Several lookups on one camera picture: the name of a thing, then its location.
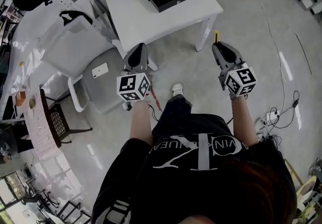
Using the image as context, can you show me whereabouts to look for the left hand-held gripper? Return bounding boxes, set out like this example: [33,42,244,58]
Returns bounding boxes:
[116,43,154,103]

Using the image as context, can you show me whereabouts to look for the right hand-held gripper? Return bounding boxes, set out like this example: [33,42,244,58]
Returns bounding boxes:
[212,41,259,99]

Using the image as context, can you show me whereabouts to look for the person's right forearm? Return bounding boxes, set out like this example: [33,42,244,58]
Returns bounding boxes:
[230,94,260,147]

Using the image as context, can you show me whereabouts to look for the person's left forearm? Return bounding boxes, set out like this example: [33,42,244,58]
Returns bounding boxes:
[129,101,153,143]

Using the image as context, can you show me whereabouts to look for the white table leg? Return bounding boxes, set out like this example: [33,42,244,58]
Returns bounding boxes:
[195,14,218,52]
[147,51,159,71]

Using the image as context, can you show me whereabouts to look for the person's white shoe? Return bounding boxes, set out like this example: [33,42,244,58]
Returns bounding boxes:
[172,83,184,98]

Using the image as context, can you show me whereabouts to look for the white smartphone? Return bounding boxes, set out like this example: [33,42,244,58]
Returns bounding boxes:
[91,62,110,79]

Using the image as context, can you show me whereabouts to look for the white chair with grey seat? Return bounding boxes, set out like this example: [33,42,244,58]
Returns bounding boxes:
[39,18,151,115]

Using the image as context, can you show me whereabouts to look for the person's black trousers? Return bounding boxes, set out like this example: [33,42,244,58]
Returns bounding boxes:
[153,94,194,128]

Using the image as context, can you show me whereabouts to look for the white power strip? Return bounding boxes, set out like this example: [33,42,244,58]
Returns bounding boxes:
[265,111,280,121]

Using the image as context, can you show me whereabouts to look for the black garment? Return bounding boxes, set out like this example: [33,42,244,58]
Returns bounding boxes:
[59,10,94,27]

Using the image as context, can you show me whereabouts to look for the white perforated panel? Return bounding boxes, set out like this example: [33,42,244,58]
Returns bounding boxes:
[22,0,119,42]

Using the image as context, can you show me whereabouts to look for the dark lattice wooden chair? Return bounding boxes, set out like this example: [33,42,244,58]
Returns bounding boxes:
[39,88,93,148]

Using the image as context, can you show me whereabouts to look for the person's black printed t-shirt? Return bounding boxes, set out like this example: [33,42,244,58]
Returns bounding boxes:
[92,113,297,224]

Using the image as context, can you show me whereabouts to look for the table with pink cloth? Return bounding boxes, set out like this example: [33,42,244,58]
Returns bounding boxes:
[11,84,66,161]

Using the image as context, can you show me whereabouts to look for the small orange box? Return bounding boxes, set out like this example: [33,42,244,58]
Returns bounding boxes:
[15,91,27,107]

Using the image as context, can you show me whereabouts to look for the black office chair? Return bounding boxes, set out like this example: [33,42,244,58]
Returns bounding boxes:
[21,187,60,208]

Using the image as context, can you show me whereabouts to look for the red coiled cable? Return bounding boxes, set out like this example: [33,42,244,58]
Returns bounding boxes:
[150,86,163,112]

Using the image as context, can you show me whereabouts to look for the black cable with adapter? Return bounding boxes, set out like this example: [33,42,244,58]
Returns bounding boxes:
[276,90,301,129]

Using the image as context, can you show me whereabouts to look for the black metal frame stool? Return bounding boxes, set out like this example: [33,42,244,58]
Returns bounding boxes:
[57,200,84,221]

